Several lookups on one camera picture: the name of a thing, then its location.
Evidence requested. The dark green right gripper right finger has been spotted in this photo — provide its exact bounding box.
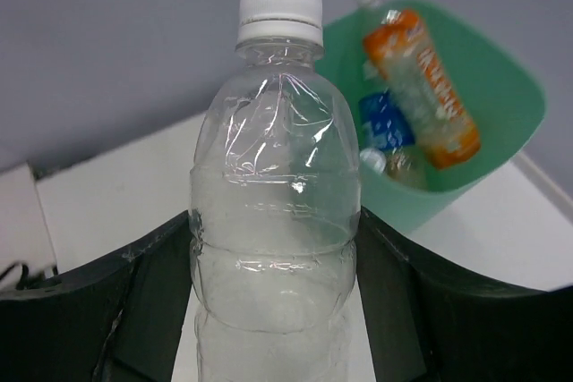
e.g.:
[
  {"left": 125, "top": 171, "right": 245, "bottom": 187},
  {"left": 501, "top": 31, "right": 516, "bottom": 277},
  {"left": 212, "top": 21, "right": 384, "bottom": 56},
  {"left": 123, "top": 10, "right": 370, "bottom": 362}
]
[{"left": 355, "top": 210, "right": 572, "bottom": 381}]

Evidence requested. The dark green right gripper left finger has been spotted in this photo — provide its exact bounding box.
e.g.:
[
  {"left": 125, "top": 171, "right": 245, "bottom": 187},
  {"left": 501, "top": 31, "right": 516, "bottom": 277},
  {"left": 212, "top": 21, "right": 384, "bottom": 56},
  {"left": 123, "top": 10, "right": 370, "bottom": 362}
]
[{"left": 1, "top": 213, "right": 192, "bottom": 381}]

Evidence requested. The blue label plastic bottle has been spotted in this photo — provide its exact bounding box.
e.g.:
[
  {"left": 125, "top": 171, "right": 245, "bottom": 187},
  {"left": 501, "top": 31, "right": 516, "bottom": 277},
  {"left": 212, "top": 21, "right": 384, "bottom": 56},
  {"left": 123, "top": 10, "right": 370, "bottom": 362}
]
[{"left": 359, "top": 89, "right": 415, "bottom": 152}]

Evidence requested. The orange label clear bottle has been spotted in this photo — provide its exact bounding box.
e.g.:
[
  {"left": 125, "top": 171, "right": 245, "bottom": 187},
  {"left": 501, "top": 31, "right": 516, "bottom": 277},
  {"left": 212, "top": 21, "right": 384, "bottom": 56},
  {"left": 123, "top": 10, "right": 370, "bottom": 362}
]
[{"left": 363, "top": 6, "right": 481, "bottom": 170}]

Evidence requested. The clear white-cap plastic bottle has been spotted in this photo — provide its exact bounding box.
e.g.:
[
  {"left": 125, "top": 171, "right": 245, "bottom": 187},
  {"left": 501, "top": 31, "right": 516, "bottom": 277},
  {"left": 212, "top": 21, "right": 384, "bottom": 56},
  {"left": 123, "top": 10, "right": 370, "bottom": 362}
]
[{"left": 189, "top": 0, "right": 361, "bottom": 381}]

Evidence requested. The green plastic bin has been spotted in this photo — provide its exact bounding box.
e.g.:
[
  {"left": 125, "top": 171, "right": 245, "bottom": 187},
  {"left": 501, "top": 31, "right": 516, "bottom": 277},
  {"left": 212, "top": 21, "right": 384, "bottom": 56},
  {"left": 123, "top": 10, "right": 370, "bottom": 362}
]
[{"left": 316, "top": 0, "right": 545, "bottom": 233}]

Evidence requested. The clear capless plastic bottle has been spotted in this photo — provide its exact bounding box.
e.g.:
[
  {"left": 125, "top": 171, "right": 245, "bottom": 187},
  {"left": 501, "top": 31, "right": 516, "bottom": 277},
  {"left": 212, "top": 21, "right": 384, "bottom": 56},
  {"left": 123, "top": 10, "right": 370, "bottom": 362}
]
[{"left": 360, "top": 146, "right": 427, "bottom": 190}]

